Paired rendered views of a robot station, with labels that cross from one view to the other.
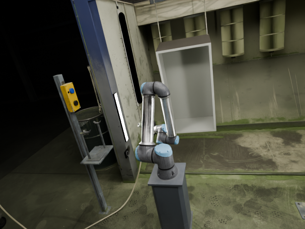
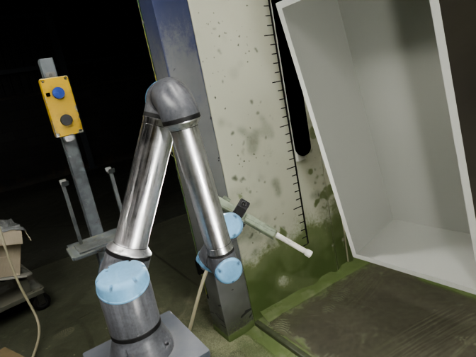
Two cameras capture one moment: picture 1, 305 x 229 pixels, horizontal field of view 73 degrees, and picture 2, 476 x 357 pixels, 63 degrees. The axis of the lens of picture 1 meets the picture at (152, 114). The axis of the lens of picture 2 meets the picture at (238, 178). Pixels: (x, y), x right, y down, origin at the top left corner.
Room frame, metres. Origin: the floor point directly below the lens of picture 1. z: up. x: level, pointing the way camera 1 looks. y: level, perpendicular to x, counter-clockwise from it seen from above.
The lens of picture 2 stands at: (1.04, -1.01, 1.36)
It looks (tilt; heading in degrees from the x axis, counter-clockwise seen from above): 13 degrees down; 41
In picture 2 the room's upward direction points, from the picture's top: 11 degrees counter-clockwise
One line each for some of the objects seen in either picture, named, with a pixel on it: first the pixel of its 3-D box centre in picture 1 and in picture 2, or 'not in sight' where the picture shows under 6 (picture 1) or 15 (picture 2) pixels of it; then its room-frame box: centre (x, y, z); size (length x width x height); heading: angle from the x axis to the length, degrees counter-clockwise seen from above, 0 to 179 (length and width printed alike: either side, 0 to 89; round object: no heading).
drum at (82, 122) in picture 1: (96, 137); not in sight; (3.04, 0.95, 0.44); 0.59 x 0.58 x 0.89; 53
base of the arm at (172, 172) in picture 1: (166, 168); (139, 337); (1.56, -0.03, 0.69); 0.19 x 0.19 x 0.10
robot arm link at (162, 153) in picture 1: (163, 155); (127, 296); (1.57, -0.02, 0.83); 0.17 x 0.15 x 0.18; 60
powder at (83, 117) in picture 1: (89, 113); not in sight; (3.04, 0.95, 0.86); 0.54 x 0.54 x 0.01
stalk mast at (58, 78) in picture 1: (84, 151); (95, 227); (1.93, 0.78, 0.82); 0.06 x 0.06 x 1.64; 72
